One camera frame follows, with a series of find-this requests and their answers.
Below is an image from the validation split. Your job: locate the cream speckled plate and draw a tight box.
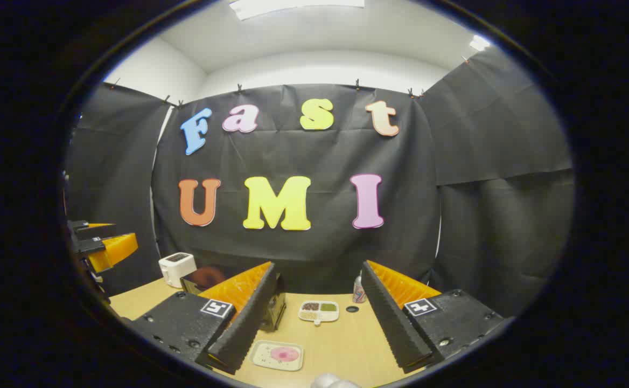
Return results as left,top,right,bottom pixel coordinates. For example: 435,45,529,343
251,339,304,372

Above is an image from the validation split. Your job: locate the white divided dish of grains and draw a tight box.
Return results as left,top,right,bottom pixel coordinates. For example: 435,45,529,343
298,300,340,327

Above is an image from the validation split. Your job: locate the black electric oven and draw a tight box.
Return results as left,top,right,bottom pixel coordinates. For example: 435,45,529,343
180,267,288,332

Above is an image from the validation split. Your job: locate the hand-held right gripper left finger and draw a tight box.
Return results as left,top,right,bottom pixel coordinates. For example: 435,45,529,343
130,262,278,375

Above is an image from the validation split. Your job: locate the white toaster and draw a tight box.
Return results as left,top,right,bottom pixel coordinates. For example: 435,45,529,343
158,252,198,289

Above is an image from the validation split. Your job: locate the printed spray bottle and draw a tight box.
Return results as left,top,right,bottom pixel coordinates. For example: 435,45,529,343
352,272,368,303

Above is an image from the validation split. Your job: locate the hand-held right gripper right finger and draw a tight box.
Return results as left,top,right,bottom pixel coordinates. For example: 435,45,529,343
361,261,504,373

